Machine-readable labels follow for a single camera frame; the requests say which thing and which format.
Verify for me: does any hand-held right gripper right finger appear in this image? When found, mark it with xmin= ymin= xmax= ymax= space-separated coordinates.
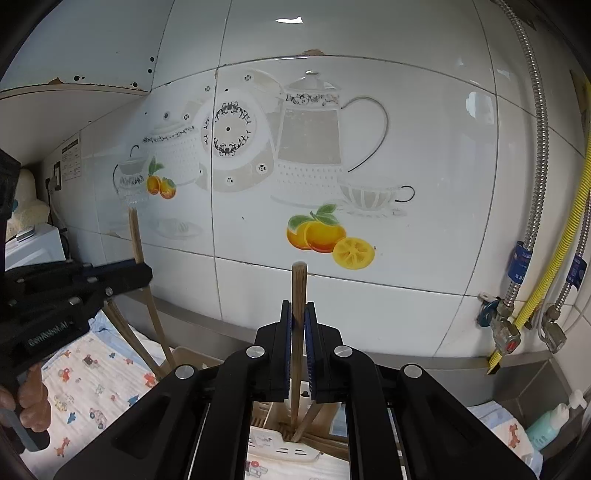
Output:
xmin=305 ymin=301 xmax=541 ymax=480

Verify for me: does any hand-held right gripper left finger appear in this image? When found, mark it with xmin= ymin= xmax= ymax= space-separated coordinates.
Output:
xmin=54 ymin=300 xmax=293 ymax=480

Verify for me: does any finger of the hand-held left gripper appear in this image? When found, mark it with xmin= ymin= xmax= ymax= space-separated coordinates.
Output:
xmin=4 ymin=277 xmax=153 ymax=339
xmin=7 ymin=260 xmax=153 ymax=289

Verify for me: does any wooden chopstick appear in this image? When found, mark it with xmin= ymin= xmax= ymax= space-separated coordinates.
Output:
xmin=288 ymin=261 xmax=309 ymax=430
xmin=102 ymin=299 xmax=164 ymax=381
xmin=127 ymin=208 xmax=178 ymax=374
xmin=292 ymin=402 xmax=326 ymax=443

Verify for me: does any white plastic chopstick holder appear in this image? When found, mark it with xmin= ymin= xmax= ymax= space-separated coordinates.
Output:
xmin=171 ymin=346 xmax=352 ymax=464

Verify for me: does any person's left hand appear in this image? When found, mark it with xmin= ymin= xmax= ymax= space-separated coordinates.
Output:
xmin=0 ymin=362 xmax=51 ymax=435

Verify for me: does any printed baby cloth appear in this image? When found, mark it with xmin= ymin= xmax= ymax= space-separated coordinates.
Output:
xmin=28 ymin=318 xmax=536 ymax=480

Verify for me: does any white appliance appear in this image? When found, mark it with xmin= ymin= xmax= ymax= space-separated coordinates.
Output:
xmin=4 ymin=224 xmax=68 ymax=274

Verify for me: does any cream fluffy cloth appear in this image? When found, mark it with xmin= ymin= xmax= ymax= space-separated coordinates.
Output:
xmin=8 ymin=168 xmax=51 ymax=232

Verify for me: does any metal valve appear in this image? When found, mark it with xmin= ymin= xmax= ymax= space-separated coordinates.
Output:
xmin=477 ymin=293 xmax=526 ymax=357
xmin=540 ymin=307 xmax=568 ymax=354

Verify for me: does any teal pump bottle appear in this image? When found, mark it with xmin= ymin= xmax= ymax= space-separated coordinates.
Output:
xmin=524 ymin=390 xmax=587 ymax=452

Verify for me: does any wall label sheet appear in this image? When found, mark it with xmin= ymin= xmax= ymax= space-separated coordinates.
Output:
xmin=60 ymin=131 xmax=85 ymax=184

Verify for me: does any blue hose tag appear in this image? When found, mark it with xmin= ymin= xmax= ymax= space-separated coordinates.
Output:
xmin=508 ymin=240 xmax=533 ymax=283
xmin=568 ymin=256 xmax=589 ymax=290

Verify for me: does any braided metal hose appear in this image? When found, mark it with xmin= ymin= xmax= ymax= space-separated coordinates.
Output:
xmin=496 ymin=0 xmax=552 ymax=324
xmin=545 ymin=258 xmax=591 ymax=324

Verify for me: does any yellow gas hose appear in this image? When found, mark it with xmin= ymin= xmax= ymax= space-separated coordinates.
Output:
xmin=485 ymin=134 xmax=591 ymax=377

